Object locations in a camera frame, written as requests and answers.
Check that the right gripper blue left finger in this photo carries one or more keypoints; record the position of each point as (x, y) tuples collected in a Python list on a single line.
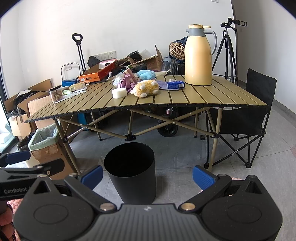
[(92, 177)]

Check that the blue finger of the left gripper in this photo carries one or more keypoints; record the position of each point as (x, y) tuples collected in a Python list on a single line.
[(13, 158)]

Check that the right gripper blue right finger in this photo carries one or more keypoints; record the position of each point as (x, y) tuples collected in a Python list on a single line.
[(203, 178)]

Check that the white round sponge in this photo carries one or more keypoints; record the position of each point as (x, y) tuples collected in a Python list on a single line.
[(118, 93)]

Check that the blue tissue pack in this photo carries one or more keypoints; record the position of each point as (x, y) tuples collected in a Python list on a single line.
[(175, 85)]

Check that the pink satin cloth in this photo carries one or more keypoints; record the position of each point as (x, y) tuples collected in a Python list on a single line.
[(127, 83)]

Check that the yellow hamster plush toy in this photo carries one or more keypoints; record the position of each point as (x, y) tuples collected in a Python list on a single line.
[(145, 88)]

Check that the purple knitted cloth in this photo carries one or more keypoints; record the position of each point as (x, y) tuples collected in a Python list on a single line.
[(162, 85)]

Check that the pink and white sponge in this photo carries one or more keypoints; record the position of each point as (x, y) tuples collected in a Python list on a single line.
[(132, 76)]

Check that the black round trash bin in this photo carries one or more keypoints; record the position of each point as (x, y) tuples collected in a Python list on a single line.
[(131, 168)]

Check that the person's left hand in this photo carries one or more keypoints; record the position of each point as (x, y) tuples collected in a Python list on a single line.
[(7, 225)]

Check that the cardboard box with liner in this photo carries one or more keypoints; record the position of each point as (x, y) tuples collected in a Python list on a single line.
[(46, 146)]

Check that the flat cardboard boxes pile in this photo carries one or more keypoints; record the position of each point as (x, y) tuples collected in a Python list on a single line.
[(24, 104)]

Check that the black cart wheel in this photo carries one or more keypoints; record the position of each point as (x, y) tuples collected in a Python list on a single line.
[(168, 131)]

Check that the black folding camp chair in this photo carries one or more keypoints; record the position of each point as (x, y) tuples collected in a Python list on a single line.
[(249, 123)]

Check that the folding slatted camping table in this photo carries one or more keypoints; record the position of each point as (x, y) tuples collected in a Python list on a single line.
[(196, 108)]

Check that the clear jar with snacks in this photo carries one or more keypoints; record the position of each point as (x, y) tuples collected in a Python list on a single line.
[(56, 94)]

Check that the small yellow paper box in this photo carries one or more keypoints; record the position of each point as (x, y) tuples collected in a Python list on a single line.
[(77, 86)]

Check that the crumpled clear plastic bag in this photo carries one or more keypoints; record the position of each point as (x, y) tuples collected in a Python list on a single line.
[(118, 80)]

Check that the orange cardboard box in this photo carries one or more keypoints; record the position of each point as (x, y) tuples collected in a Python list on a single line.
[(99, 71)]

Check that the blue plush toy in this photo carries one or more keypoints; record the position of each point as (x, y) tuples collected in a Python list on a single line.
[(146, 74)]

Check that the blue fabric bag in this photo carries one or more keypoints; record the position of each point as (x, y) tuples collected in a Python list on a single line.
[(183, 41)]

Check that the yellow thermos jug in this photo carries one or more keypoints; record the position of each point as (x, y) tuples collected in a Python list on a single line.
[(200, 45)]

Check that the grey water bottle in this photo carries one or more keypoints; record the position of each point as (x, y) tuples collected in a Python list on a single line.
[(166, 64)]

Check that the open brown cardboard box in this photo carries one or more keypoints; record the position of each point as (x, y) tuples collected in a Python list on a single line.
[(153, 62)]

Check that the woven rattan ball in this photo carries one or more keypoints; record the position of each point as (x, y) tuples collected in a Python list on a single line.
[(177, 50)]

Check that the chrome trolley frame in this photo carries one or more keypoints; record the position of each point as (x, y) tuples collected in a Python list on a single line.
[(70, 71)]

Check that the wall socket panel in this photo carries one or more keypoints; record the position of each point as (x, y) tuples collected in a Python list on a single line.
[(106, 56)]

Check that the black trolley handle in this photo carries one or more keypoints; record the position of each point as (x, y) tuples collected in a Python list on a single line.
[(77, 38)]

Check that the black camera tripod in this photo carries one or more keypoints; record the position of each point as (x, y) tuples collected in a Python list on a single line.
[(230, 65)]

